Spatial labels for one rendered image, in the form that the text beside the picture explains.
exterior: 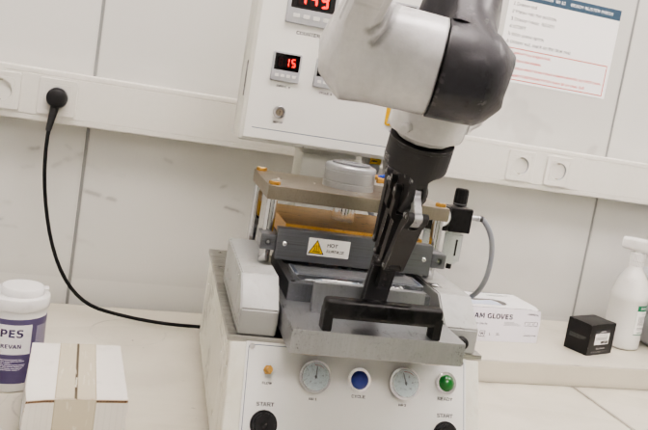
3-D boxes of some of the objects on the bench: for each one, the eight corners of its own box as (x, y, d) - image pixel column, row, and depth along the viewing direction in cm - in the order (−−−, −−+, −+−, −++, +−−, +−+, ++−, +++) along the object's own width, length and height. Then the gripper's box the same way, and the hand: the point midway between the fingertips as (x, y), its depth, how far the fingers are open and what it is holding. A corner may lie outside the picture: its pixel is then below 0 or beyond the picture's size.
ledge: (366, 325, 165) (370, 306, 165) (667, 346, 189) (671, 330, 189) (418, 379, 137) (422, 356, 136) (765, 395, 161) (769, 376, 160)
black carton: (562, 345, 158) (569, 315, 157) (587, 343, 163) (593, 313, 162) (585, 356, 153) (592, 325, 152) (610, 353, 158) (617, 323, 157)
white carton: (417, 319, 160) (423, 287, 159) (505, 324, 168) (511, 293, 167) (444, 339, 148) (449, 305, 148) (536, 343, 156) (543, 310, 155)
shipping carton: (25, 400, 103) (33, 339, 102) (120, 404, 107) (127, 345, 106) (6, 470, 85) (14, 397, 84) (119, 470, 89) (128, 401, 88)
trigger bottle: (598, 343, 164) (621, 236, 161) (602, 335, 171) (624, 232, 168) (639, 355, 160) (663, 245, 157) (641, 346, 168) (664, 241, 165)
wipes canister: (-17, 368, 111) (-7, 273, 109) (42, 370, 114) (54, 279, 112) (-29, 392, 103) (-17, 290, 101) (37, 394, 105) (48, 295, 104)
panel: (231, 500, 86) (246, 340, 92) (465, 508, 93) (465, 359, 98) (233, 502, 84) (248, 338, 90) (472, 510, 91) (472, 358, 96)
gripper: (381, 109, 87) (337, 271, 98) (404, 156, 76) (351, 335, 86) (440, 119, 89) (390, 277, 99) (471, 167, 77) (411, 340, 88)
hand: (378, 282), depth 91 cm, fingers closed, pressing on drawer
